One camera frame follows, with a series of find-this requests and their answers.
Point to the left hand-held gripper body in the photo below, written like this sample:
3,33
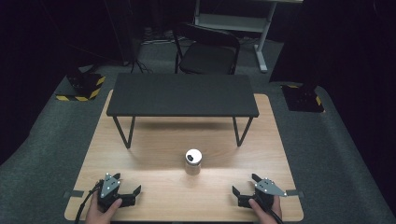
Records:
114,199

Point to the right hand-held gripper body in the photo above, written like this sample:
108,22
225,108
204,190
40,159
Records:
263,191

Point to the person's left hand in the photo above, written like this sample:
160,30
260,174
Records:
99,214

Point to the person's right hand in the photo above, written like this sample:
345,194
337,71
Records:
264,217

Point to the grey tape strip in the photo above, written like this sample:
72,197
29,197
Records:
73,194
295,193

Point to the black stand base, striped tape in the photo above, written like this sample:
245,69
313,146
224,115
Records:
84,87
303,99

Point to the black metal-legged shelf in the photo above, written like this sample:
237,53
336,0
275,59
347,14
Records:
183,93

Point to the black folding chair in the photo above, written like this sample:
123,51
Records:
207,56

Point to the white metal desk frame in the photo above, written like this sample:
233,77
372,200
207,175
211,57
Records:
230,23

